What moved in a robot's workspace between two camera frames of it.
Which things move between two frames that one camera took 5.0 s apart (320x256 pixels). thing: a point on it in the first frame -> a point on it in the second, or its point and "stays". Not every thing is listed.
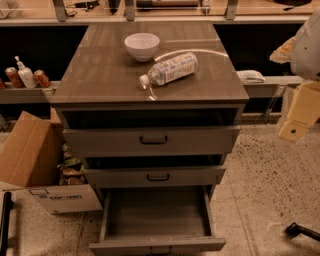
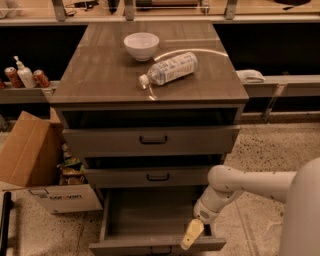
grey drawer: (200, 141) stays
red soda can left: (14, 77) stays
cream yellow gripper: (307, 53) -> (204, 211)
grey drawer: (157, 221) stays
